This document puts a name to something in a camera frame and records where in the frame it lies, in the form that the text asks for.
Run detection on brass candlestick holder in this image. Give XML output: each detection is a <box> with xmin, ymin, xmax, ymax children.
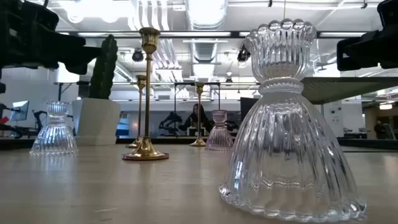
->
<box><xmin>121</xmin><ymin>27</ymin><xmax>170</xmax><ymax>162</ymax></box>
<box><xmin>188</xmin><ymin>82</ymin><xmax>208</xmax><ymax>147</ymax></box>
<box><xmin>126</xmin><ymin>74</ymin><xmax>147</xmax><ymax>149</ymax></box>

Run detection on green cactus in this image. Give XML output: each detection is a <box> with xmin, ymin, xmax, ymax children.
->
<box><xmin>88</xmin><ymin>34</ymin><xmax>119</xmax><ymax>100</ymax></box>

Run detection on silver ventilation duct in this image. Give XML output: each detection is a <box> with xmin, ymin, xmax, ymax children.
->
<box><xmin>185</xmin><ymin>0</ymin><xmax>228</xmax><ymax>31</ymax></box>

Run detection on black overhead light bar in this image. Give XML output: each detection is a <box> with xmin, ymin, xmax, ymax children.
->
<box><xmin>55</xmin><ymin>30</ymin><xmax>379</xmax><ymax>40</ymax></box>

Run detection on green perforated metal shelf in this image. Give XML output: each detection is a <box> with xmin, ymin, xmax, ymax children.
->
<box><xmin>300</xmin><ymin>77</ymin><xmax>398</xmax><ymax>105</ymax></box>

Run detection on grey computer monitor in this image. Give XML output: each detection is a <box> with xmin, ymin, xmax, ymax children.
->
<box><xmin>9</xmin><ymin>100</ymin><xmax>30</xmax><ymax>122</ymax></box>

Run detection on black ceiling spotlight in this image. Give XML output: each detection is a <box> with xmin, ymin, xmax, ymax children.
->
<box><xmin>131</xmin><ymin>49</ymin><xmax>145</xmax><ymax>63</ymax></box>
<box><xmin>236</xmin><ymin>45</ymin><xmax>252</xmax><ymax>63</ymax></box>

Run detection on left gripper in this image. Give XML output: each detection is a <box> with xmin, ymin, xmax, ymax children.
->
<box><xmin>0</xmin><ymin>0</ymin><xmax>102</xmax><ymax>75</ymax></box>

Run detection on clear ribbed glass candle holder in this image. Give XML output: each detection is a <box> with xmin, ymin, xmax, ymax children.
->
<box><xmin>218</xmin><ymin>18</ymin><xmax>368</xmax><ymax>223</ymax></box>
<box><xmin>29</xmin><ymin>100</ymin><xmax>79</xmax><ymax>156</ymax></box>

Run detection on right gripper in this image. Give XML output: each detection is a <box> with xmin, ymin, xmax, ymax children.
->
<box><xmin>336</xmin><ymin>0</ymin><xmax>398</xmax><ymax>72</ymax></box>

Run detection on black aluminium table frame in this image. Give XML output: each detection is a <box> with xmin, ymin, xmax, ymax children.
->
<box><xmin>0</xmin><ymin>136</ymin><xmax>398</xmax><ymax>151</ymax></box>

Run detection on pink ribbed glass candle holder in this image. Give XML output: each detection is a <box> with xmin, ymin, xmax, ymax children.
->
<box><xmin>205</xmin><ymin>109</ymin><xmax>234</xmax><ymax>151</ymax></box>

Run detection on person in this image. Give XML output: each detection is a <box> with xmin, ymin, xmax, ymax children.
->
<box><xmin>374</xmin><ymin>120</ymin><xmax>386</xmax><ymax>140</ymax></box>
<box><xmin>183</xmin><ymin>103</ymin><xmax>214</xmax><ymax>136</ymax></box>

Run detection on white utility column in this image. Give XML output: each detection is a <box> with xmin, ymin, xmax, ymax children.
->
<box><xmin>323</xmin><ymin>101</ymin><xmax>345</xmax><ymax>138</ymax></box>

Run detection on white hexagonal plant pot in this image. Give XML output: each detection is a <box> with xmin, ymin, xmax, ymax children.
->
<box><xmin>72</xmin><ymin>98</ymin><xmax>121</xmax><ymax>146</ymax></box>

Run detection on metal stepladder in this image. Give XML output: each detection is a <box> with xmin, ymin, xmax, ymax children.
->
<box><xmin>384</xmin><ymin>123</ymin><xmax>397</xmax><ymax>140</ymax></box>

